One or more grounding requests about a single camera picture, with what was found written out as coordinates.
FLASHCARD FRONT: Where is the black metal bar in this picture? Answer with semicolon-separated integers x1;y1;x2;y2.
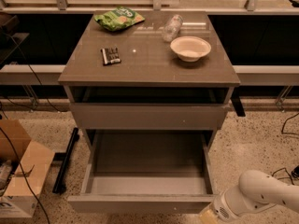
52;128;79;194

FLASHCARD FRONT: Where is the black cable on left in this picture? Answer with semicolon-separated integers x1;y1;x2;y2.
0;31;64;224

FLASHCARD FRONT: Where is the grey drawer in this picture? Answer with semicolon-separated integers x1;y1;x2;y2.
70;103;229;130
68;131;215;214

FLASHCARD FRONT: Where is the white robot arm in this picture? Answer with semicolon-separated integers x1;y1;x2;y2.
199;170;299;224

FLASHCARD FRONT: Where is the grey drawer cabinet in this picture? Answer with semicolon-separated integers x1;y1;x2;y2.
59;11;240;146

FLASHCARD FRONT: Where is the black cable on right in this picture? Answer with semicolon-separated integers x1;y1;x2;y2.
271;112;299;187

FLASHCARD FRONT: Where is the green snack bag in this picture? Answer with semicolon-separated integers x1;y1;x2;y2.
93;7;145;32

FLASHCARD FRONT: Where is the grey top drawer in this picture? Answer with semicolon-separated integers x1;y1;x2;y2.
70;103;229;130

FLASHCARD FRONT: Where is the white bowl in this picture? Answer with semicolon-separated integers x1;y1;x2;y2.
170;36;211;63

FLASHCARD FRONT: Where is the black table leg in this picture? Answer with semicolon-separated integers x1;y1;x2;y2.
231;97;246;117

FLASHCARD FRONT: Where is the black cable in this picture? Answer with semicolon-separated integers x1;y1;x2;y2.
271;112;299;187
0;31;64;224

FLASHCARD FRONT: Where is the clear plastic bottle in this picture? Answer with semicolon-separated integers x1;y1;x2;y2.
162;14;183;42

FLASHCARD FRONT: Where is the cardboard box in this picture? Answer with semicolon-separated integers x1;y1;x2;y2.
0;119;54;218

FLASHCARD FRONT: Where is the black snack packet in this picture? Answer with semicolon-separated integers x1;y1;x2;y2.
100;48;121;65

